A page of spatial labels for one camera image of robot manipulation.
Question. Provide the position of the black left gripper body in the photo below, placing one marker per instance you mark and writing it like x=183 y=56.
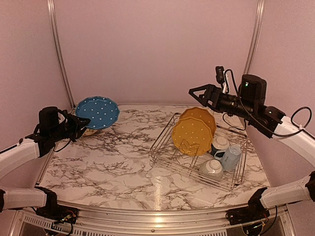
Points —
x=70 y=129

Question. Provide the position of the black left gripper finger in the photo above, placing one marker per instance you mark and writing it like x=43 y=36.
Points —
x=82 y=120
x=80 y=129

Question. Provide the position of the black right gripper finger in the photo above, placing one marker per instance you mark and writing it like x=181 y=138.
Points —
x=200 y=88
x=200 y=96

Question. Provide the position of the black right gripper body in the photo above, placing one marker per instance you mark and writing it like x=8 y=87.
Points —
x=219 y=104

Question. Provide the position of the blue polka dot plate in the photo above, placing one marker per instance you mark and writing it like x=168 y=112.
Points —
x=102 y=112

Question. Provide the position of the yellow polka dot plate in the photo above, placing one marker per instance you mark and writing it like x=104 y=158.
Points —
x=192 y=136
x=201 y=114

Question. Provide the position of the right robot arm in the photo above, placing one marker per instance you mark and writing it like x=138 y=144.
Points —
x=248 y=104

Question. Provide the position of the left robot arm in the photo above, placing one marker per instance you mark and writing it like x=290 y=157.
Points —
x=54 y=125

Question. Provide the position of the cream floral plate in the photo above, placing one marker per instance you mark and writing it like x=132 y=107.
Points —
x=89 y=132

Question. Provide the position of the dark teal mug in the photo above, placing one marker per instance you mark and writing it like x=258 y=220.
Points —
x=219 y=143

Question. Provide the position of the light blue mug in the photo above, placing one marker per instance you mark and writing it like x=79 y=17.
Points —
x=229 y=157

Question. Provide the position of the pale green bowl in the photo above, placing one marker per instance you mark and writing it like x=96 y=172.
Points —
x=212 y=168

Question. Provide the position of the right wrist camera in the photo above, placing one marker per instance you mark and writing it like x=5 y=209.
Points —
x=222 y=78

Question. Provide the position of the metal wire dish rack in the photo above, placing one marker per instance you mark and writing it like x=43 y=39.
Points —
x=164 y=153

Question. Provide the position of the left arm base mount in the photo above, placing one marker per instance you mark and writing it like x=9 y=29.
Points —
x=58 y=213

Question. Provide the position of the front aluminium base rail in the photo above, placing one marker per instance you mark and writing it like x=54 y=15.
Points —
x=100 y=221

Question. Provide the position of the right aluminium frame post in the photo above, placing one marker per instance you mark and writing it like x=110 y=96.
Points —
x=255 y=35

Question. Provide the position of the aluminium frame post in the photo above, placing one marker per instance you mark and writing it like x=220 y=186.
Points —
x=58 y=50
x=255 y=35

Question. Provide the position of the left aluminium frame post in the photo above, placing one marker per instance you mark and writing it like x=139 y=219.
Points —
x=58 y=50

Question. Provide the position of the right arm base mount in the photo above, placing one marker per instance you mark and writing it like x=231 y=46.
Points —
x=246 y=214

